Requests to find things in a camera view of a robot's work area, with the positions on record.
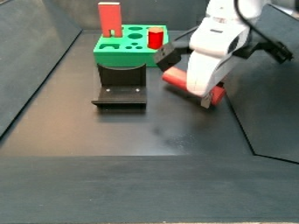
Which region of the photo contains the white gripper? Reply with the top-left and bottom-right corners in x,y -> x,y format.
185,0 -> 271,109

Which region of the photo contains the red arch block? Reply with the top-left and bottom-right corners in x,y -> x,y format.
97,2 -> 123,38

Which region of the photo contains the short red hexagonal peg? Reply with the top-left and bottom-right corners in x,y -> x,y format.
147,27 -> 164,49

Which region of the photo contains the long red cylinder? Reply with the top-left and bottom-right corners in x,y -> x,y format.
161,66 -> 225,106

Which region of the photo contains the black curved cradle fixture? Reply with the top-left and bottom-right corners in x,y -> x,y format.
92,64 -> 147,107

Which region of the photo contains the green shape sorter block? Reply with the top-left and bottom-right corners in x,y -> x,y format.
93,24 -> 169,67

